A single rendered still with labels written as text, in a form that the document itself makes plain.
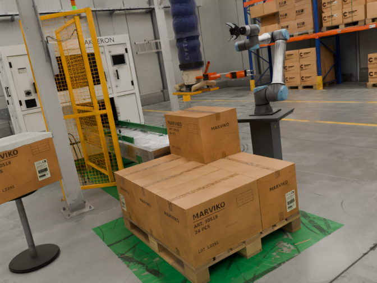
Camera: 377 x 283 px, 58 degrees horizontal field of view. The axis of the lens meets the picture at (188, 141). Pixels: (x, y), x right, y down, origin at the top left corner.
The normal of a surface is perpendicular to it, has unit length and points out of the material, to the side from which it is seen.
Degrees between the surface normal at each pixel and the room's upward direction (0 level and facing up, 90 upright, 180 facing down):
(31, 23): 90
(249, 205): 90
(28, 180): 90
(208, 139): 90
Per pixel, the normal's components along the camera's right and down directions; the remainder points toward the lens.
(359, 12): -0.79, 0.26
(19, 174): 0.80, 0.02
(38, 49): 0.54, 0.11
